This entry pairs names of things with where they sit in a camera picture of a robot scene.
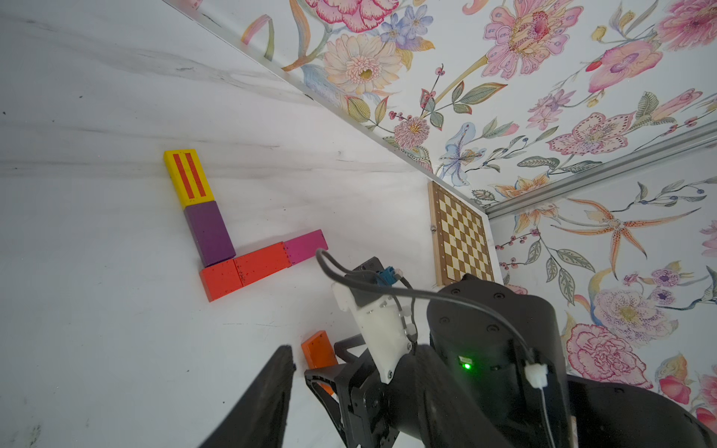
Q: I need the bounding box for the purple rectangular block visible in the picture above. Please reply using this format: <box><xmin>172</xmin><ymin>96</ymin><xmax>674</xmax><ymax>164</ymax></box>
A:
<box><xmin>184</xmin><ymin>201</ymin><xmax>236</xmax><ymax>267</ymax></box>

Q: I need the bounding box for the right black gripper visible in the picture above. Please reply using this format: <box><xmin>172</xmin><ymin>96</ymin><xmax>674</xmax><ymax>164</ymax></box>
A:
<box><xmin>304</xmin><ymin>335</ymin><xmax>422</xmax><ymax>447</ymax></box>

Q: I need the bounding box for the red rectangular block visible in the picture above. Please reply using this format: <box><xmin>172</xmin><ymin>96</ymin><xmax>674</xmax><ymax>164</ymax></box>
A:
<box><xmin>233</xmin><ymin>243</ymin><xmax>291</xmax><ymax>286</ymax></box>

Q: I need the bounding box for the wooden chessboard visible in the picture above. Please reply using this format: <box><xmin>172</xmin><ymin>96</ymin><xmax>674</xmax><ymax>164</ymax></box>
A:
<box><xmin>429</xmin><ymin>182</ymin><xmax>496</xmax><ymax>287</ymax></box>

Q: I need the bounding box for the small red cube block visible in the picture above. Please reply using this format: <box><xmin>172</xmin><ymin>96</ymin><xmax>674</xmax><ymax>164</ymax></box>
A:
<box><xmin>200</xmin><ymin>259</ymin><xmax>244</xmax><ymax>302</ymax></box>

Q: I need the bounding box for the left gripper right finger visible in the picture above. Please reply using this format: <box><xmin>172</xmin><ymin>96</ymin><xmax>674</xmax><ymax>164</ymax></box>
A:
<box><xmin>415</xmin><ymin>345</ymin><xmax>510</xmax><ymax>447</ymax></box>

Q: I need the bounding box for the magenta rectangular block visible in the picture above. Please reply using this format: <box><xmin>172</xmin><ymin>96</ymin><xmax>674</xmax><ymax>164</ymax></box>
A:
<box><xmin>283</xmin><ymin>230</ymin><xmax>328</xmax><ymax>265</ymax></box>

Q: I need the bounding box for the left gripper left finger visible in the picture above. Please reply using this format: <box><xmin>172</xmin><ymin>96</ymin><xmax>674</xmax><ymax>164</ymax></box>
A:
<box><xmin>201</xmin><ymin>345</ymin><xmax>295</xmax><ymax>448</ymax></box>

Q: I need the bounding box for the orange rectangular block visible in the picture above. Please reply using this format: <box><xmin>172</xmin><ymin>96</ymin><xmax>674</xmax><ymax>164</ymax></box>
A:
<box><xmin>302</xmin><ymin>330</ymin><xmax>339</xmax><ymax>370</ymax></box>

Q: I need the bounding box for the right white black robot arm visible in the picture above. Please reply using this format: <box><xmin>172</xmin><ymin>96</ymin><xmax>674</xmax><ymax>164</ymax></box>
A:
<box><xmin>304</xmin><ymin>274</ymin><xmax>716</xmax><ymax>447</ymax></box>

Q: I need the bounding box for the yellow striped block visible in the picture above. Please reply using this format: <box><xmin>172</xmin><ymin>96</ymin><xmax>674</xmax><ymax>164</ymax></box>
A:
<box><xmin>164</xmin><ymin>149</ymin><xmax>215</xmax><ymax>209</ymax></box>

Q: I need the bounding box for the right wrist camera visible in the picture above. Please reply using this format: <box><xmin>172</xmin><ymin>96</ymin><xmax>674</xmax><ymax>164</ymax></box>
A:
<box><xmin>332</xmin><ymin>283</ymin><xmax>416</xmax><ymax>385</ymax></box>

